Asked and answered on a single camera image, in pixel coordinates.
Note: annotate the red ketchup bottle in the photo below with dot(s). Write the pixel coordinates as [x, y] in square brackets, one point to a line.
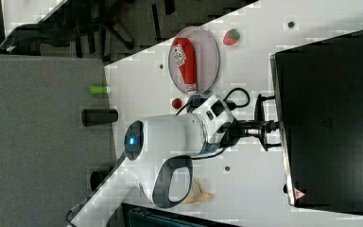
[184, 55]

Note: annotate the black cylinder post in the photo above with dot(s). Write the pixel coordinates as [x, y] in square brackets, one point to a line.
[97, 177]
[94, 117]

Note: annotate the black cylinder post upper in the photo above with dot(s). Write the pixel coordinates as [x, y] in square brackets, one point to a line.
[94, 117]

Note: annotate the blue oven door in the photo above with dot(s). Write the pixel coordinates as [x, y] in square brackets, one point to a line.
[265, 126]

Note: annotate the green cylinder object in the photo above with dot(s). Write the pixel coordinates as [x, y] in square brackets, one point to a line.
[100, 90]

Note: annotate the black toaster oven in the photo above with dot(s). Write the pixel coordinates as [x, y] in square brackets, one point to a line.
[318, 92]

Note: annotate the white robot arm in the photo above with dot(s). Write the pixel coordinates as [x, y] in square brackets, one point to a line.
[160, 151]

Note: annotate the black cylinder post lower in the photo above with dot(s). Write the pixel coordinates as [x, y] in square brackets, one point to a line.
[97, 177]

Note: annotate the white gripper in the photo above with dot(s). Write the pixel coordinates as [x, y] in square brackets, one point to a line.
[216, 118]

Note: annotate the peeled banana toy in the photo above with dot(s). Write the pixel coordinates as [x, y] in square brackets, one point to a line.
[197, 194]

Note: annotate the grey round plate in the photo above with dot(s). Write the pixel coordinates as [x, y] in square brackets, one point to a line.
[207, 59]

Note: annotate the dark red strawberry toy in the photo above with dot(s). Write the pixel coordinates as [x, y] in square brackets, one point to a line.
[176, 103]

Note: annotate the blue metal frame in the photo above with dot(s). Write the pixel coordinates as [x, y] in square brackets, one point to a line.
[139, 216]

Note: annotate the light red strawberry toy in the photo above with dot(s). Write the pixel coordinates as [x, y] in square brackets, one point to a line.
[231, 37]

